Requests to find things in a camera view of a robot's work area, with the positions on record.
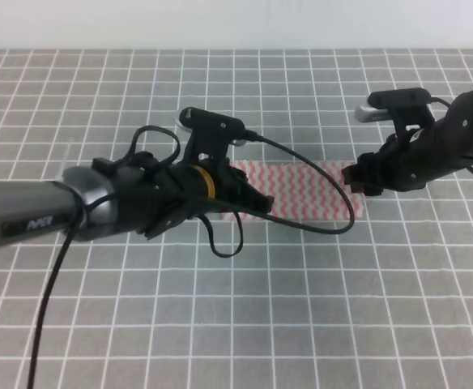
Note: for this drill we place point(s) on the grey grid tablecloth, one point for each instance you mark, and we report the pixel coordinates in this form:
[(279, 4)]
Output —
[(387, 305)]

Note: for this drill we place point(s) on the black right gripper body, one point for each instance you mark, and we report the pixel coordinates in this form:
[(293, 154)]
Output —
[(384, 170)]

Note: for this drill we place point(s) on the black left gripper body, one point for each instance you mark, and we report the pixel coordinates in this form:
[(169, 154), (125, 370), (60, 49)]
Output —
[(150, 196)]

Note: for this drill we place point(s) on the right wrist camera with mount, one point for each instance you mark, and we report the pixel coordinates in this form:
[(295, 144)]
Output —
[(404, 107)]

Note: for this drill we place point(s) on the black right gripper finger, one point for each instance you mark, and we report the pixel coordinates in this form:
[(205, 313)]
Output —
[(361, 188), (352, 173)]

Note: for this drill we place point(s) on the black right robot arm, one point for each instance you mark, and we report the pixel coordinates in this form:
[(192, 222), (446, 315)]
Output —
[(422, 148)]

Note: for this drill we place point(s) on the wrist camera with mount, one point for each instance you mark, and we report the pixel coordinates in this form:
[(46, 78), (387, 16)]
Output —
[(211, 134), (404, 107)]

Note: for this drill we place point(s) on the pink white wavy towel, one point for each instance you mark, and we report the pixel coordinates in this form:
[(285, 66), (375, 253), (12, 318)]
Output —
[(300, 192)]

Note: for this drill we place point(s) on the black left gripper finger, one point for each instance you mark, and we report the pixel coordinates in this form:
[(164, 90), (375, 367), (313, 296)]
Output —
[(252, 199)]

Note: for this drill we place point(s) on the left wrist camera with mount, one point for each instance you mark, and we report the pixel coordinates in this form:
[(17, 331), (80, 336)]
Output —
[(211, 134)]

